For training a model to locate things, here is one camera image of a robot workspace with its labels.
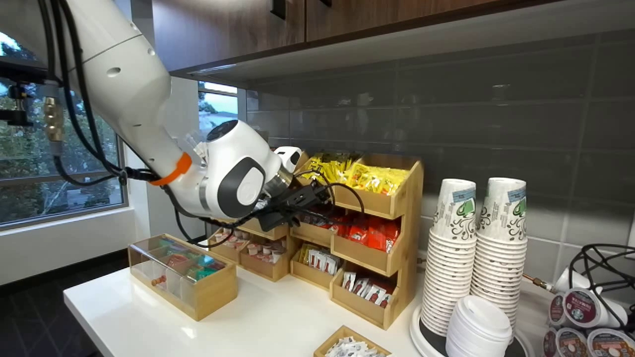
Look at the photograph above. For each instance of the white lid stack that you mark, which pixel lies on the white lid stack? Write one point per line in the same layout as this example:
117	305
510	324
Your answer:
478	328

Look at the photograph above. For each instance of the red tea bag pile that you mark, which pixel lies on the red tea bag pile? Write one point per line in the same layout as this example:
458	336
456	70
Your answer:
176	263

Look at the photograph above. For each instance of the wooden shelf organizer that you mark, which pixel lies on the wooden shelf organizer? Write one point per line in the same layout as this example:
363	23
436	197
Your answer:
406	265

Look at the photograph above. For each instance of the window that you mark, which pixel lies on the window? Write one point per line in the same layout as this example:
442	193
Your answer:
216	106
25	191

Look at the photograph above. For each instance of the wooden tea box clear lid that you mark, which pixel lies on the wooden tea box clear lid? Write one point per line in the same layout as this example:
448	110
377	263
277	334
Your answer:
198	299

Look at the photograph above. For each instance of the white striped sachet pile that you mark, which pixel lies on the white striped sachet pile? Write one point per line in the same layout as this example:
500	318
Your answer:
353	348

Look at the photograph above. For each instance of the brass metal fitting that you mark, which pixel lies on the brass metal fitting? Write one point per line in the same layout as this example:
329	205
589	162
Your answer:
53	120

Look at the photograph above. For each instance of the coffee pod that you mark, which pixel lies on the coffee pod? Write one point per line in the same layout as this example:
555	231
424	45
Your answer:
579	308
555	310
611	344
549	344
571	344

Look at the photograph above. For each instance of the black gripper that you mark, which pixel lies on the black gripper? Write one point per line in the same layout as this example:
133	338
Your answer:
283	207

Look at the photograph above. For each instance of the green tea bag pile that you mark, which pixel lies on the green tea bag pile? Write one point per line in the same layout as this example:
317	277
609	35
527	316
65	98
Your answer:
204	269

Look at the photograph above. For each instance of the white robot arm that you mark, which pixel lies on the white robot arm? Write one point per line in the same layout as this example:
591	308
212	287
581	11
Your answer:
119	72

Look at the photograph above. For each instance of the paper cup stack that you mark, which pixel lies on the paper cup stack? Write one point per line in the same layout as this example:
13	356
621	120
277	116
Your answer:
500	239
448	265

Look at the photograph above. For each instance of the gold packet pile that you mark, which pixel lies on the gold packet pile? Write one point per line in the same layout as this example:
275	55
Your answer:
329	170

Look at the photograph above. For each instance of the small wooden tray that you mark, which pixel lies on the small wooden tray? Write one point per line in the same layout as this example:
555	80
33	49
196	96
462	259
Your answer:
317	348

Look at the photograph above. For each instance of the wooden upper cabinet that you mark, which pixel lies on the wooden upper cabinet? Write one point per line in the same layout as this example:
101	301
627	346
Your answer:
224	33

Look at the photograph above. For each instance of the yellow packet pile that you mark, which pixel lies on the yellow packet pile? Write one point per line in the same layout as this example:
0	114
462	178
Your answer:
379	180

